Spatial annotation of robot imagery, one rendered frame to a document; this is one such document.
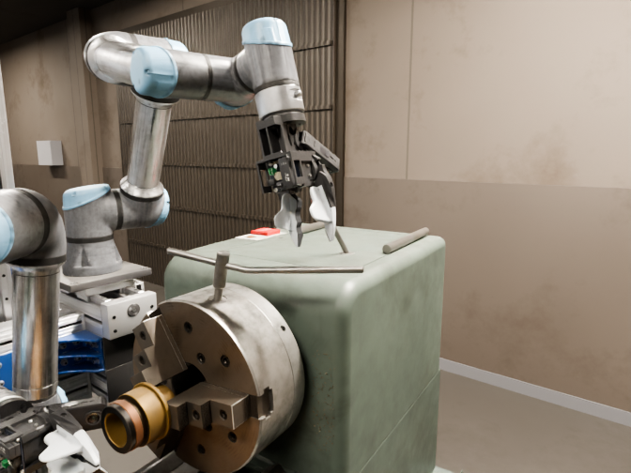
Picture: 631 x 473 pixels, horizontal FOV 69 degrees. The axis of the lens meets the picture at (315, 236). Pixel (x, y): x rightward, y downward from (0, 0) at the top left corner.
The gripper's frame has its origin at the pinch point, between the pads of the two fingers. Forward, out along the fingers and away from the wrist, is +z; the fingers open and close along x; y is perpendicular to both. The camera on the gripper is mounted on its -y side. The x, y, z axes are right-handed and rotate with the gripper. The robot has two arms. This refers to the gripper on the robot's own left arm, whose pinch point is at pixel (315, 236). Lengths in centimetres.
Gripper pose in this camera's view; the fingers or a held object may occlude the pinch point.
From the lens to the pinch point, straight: 77.4
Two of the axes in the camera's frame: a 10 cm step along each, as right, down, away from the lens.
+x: 8.2, -1.5, -5.5
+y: -5.3, 1.5, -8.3
